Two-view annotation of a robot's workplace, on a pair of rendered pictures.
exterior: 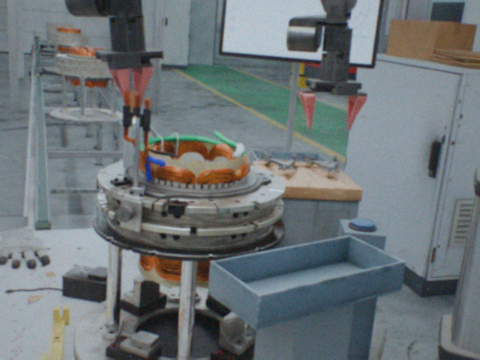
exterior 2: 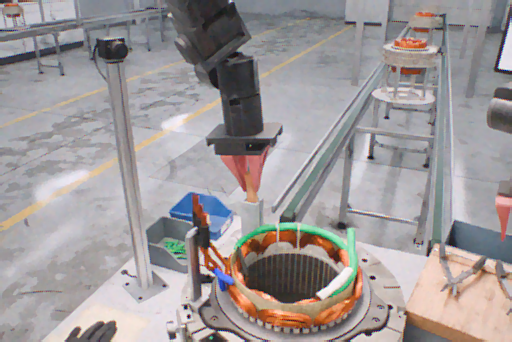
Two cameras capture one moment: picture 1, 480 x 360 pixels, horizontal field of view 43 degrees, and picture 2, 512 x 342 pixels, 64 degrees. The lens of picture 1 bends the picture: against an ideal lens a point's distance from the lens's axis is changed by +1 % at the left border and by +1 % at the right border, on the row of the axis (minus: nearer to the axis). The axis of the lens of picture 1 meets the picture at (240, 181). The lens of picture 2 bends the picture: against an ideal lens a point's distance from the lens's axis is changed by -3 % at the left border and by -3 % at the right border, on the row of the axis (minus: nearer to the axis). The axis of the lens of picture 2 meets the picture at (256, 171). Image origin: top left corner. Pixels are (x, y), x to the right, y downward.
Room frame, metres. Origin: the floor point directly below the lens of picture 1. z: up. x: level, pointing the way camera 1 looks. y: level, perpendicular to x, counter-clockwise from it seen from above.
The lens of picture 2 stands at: (0.61, -0.19, 1.51)
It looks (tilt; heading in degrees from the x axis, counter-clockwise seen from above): 26 degrees down; 41
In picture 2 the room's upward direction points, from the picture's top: straight up
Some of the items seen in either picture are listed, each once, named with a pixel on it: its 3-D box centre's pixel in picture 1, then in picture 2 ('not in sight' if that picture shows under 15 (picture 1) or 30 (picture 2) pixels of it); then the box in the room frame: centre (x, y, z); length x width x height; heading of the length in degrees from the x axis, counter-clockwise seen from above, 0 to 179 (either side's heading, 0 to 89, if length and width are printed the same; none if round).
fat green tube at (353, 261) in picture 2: (231, 144); (345, 261); (1.05, 0.02, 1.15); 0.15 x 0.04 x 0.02; 14
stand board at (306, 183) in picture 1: (303, 179); (480, 299); (1.22, -0.13, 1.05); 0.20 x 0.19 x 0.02; 8
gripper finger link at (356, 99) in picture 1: (343, 107); not in sight; (1.25, -0.20, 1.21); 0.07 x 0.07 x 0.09; 9
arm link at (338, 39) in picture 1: (334, 39); not in sight; (1.25, -0.16, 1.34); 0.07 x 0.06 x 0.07; 72
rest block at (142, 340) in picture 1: (140, 342); not in sight; (0.91, 0.15, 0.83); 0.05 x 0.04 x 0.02; 68
